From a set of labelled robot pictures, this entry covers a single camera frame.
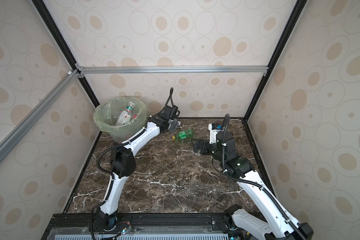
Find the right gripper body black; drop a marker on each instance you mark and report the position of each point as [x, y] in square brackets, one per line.
[207, 149]

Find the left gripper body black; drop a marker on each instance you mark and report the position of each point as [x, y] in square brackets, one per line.
[158, 117]

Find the green soda bottle yellow cap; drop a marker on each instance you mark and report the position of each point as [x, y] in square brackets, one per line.
[184, 135]

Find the white floral label bottle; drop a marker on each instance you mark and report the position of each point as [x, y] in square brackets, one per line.
[126, 115]

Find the green mesh bin with liner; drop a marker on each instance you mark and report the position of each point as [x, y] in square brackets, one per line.
[106, 116]

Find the Pocari Sweat clear bottle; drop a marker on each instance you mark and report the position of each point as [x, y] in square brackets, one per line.
[174, 124]

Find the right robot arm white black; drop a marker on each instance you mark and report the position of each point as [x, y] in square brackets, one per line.
[264, 198]

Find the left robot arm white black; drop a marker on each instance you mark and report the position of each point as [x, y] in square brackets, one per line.
[123, 162]

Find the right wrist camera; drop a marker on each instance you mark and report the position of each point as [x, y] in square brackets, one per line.
[214, 129]

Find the horizontal aluminium rail back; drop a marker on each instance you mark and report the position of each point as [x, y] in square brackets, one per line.
[173, 70]

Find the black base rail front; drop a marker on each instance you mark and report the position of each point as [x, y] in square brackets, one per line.
[194, 226]

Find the diagonal aluminium rail left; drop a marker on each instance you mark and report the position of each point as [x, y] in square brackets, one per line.
[15, 136]

